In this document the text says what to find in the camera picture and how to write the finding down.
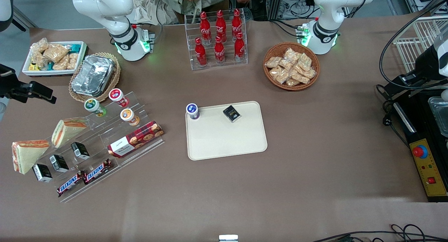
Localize clear acrylic bottle rack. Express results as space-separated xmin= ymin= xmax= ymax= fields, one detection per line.
xmin=184 ymin=9 xmax=249 ymax=71

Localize red cap yogurt bottle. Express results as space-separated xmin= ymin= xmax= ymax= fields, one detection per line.
xmin=108 ymin=88 xmax=129 ymax=108

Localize black plug cable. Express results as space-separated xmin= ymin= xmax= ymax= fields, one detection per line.
xmin=376 ymin=85 xmax=410 ymax=148

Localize orange cap yogurt bottle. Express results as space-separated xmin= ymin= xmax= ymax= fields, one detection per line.
xmin=120 ymin=108 xmax=140 ymax=127

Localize crumpled beige bag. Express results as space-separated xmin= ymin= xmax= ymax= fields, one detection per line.
xmin=128 ymin=0 xmax=179 ymax=26

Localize beige plastic tray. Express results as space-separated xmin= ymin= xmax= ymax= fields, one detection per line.
xmin=185 ymin=101 xmax=268 ymax=161

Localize clear acrylic tiered stand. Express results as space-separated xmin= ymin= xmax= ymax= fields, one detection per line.
xmin=33 ymin=91 xmax=166 ymax=203

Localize red Coca-Cola bottle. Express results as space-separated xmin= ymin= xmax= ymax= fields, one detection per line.
xmin=234 ymin=33 xmax=246 ymax=62
xmin=195 ymin=37 xmax=207 ymax=67
xmin=215 ymin=10 xmax=227 ymax=43
xmin=231 ymin=9 xmax=243 ymax=40
xmin=214 ymin=36 xmax=226 ymax=65
xmin=199 ymin=12 xmax=212 ymax=45

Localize small black box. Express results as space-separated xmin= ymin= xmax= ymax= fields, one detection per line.
xmin=32 ymin=164 xmax=53 ymax=183
xmin=71 ymin=142 xmax=90 ymax=160
xmin=49 ymin=154 xmax=69 ymax=173
xmin=223 ymin=105 xmax=242 ymax=123

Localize black machine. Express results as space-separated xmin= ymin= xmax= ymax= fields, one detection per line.
xmin=392 ymin=88 xmax=448 ymax=203

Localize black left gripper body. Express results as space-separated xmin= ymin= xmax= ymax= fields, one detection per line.
xmin=416 ymin=46 xmax=443 ymax=83

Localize black floor cables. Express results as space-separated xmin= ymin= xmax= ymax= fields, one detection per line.
xmin=311 ymin=224 xmax=448 ymax=242

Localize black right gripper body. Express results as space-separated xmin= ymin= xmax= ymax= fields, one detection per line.
xmin=0 ymin=80 xmax=33 ymax=98

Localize metal pan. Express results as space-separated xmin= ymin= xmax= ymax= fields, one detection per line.
xmin=428 ymin=96 xmax=448 ymax=137

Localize metal frame with cables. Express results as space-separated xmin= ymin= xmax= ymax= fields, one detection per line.
xmin=265 ymin=0 xmax=317 ymax=20

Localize thick black cable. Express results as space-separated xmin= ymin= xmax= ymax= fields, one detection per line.
xmin=379 ymin=0 xmax=448 ymax=92

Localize flat wicker basket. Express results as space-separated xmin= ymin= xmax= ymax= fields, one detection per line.
xmin=69 ymin=52 xmax=121 ymax=103

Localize round wicker basket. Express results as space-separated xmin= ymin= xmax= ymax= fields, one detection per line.
xmin=263 ymin=42 xmax=320 ymax=91

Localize aluminium foil container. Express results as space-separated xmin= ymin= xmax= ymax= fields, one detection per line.
xmin=71 ymin=55 xmax=116 ymax=97

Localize triangular sandwich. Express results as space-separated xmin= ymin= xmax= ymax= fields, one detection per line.
xmin=51 ymin=118 xmax=88 ymax=149
xmin=11 ymin=140 xmax=50 ymax=175

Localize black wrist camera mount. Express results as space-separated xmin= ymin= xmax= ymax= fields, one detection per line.
xmin=0 ymin=64 xmax=17 ymax=78

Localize green cap yogurt bottle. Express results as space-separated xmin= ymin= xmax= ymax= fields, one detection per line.
xmin=84 ymin=98 xmax=107 ymax=118

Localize white rectangular bin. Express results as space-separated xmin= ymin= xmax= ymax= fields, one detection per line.
xmin=22 ymin=41 xmax=88 ymax=77

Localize red plaid cookie box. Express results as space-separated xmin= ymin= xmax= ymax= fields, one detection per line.
xmin=107 ymin=121 xmax=165 ymax=158

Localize white connector block green light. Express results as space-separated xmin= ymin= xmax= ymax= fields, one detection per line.
xmin=296 ymin=24 xmax=311 ymax=47
xmin=140 ymin=29 xmax=156 ymax=54

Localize white wire rack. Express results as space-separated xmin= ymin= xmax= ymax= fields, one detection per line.
xmin=393 ymin=15 xmax=448 ymax=73

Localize blue cap yogurt bottle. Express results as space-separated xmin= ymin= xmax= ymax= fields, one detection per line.
xmin=186 ymin=103 xmax=200 ymax=120

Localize Snickers bar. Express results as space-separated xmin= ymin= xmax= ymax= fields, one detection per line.
xmin=83 ymin=159 xmax=113 ymax=185
xmin=57 ymin=170 xmax=86 ymax=198

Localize yellow control panel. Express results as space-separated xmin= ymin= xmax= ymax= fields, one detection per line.
xmin=409 ymin=138 xmax=448 ymax=198

